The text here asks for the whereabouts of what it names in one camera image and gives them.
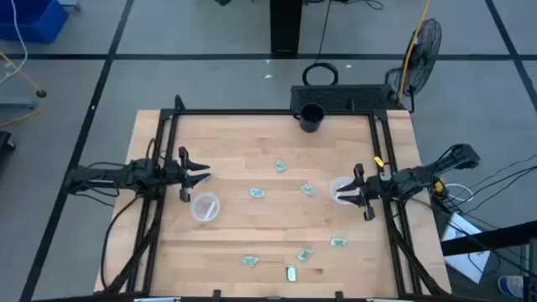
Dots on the flat white-printed green packet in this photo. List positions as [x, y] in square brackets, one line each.
[290, 273]

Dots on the black aluminium table frame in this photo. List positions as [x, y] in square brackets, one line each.
[268, 112]

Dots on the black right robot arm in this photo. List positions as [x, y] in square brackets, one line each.
[419, 176]

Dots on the black upright post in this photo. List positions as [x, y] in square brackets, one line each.
[285, 25]

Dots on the white shoe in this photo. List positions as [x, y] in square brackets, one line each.
[509, 287]

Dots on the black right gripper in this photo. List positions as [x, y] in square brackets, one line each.
[377, 186]

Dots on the blue plastic bin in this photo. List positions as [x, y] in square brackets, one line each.
[33, 21]

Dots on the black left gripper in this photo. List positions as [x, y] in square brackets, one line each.
[184, 176]

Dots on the clear plastic bowl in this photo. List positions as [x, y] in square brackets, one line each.
[200, 211]

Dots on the grey stand base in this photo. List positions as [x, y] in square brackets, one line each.
[17, 102]

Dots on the black edge bracket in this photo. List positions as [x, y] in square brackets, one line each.
[339, 295]
[217, 294]

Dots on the green snack packet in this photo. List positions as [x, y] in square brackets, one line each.
[257, 193]
[308, 189]
[339, 242]
[280, 166]
[250, 261]
[304, 254]

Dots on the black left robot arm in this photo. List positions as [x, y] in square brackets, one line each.
[109, 176]

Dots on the black mug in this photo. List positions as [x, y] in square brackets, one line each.
[311, 119]

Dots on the black beam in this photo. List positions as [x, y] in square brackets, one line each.
[495, 238]

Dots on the black keyboard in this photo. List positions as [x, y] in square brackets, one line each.
[335, 97]

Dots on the yellow tape tag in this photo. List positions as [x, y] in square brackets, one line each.
[378, 160]

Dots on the black floor fan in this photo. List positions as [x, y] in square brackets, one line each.
[423, 54]

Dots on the white cardboard box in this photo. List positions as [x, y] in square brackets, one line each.
[461, 262]

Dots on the clear plastic cup right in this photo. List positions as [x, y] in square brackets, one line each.
[340, 182]

